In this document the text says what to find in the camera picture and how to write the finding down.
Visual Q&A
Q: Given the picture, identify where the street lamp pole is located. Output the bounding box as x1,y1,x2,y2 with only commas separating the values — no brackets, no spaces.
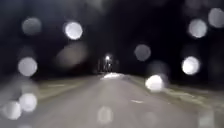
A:
104,55,112,74

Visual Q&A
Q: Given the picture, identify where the grey paved path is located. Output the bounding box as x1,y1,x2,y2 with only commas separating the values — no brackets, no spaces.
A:
19,73,224,128

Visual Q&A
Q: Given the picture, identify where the dark verge beside path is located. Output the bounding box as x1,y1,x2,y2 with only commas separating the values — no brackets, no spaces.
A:
13,75,101,101
123,74,224,111

